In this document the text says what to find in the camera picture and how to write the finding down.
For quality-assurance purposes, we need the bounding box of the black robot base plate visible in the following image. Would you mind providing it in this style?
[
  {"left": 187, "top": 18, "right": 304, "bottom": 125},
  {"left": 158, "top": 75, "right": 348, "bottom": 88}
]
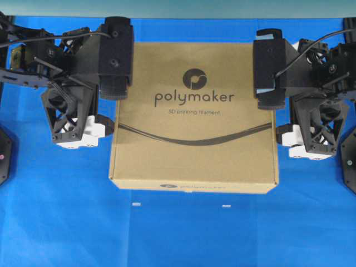
[{"left": 341, "top": 128, "right": 356, "bottom": 194}]

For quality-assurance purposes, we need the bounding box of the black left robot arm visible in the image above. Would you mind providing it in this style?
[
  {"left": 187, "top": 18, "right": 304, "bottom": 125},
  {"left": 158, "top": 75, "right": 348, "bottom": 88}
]
[{"left": 1, "top": 14, "right": 134, "bottom": 100}]

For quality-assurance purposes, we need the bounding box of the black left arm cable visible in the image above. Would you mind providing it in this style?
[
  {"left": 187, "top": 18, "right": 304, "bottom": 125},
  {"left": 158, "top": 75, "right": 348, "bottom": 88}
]
[{"left": 0, "top": 31, "right": 112, "bottom": 47}]

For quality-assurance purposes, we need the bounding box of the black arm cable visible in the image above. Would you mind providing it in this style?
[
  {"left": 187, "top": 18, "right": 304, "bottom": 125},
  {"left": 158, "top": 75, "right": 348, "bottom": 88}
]
[
  {"left": 274, "top": 29, "right": 356, "bottom": 78},
  {"left": 0, "top": 31, "right": 112, "bottom": 47}
]

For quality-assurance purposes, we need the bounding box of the brown polymaker cardboard box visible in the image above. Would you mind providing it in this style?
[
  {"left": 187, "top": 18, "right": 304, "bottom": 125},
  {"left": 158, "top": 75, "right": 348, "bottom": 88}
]
[{"left": 109, "top": 43, "right": 279, "bottom": 194}]

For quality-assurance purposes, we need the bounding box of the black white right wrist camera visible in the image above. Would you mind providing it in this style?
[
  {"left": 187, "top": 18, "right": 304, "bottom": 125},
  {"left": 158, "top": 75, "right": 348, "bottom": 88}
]
[{"left": 276, "top": 97, "right": 349, "bottom": 160}]

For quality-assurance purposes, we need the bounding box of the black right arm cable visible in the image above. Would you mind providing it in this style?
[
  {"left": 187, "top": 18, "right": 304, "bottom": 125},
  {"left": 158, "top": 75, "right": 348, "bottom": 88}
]
[{"left": 274, "top": 29, "right": 356, "bottom": 78}]

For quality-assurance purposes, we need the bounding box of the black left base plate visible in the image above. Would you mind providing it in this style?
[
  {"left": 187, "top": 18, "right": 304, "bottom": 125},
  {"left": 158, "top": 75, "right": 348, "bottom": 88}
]
[{"left": 0, "top": 127, "right": 13, "bottom": 185}]

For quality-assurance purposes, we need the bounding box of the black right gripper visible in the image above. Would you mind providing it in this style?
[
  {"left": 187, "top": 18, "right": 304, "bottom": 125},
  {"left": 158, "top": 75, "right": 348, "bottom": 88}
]
[{"left": 252, "top": 27, "right": 309, "bottom": 110}]

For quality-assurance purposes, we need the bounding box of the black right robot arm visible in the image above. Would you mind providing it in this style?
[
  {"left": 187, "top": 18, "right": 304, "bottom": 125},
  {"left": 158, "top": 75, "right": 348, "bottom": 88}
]
[{"left": 120, "top": 29, "right": 355, "bottom": 113}]

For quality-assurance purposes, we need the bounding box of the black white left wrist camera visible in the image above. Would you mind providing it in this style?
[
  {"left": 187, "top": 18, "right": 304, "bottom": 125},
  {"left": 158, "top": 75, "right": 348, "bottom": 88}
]
[{"left": 41, "top": 82, "right": 115, "bottom": 149}]

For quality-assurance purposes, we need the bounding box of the blue table cloth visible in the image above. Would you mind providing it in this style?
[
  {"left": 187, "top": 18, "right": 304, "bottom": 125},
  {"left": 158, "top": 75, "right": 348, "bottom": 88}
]
[{"left": 0, "top": 16, "right": 356, "bottom": 267}]

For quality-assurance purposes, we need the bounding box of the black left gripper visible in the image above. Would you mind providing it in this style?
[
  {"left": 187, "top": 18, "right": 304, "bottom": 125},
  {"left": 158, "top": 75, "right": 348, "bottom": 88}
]
[{"left": 65, "top": 16, "right": 135, "bottom": 100}]

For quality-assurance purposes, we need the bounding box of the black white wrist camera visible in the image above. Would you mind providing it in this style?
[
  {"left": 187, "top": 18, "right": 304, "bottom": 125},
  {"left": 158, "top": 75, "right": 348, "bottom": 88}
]
[
  {"left": 41, "top": 82, "right": 115, "bottom": 149},
  {"left": 276, "top": 97, "right": 349, "bottom": 160}
]

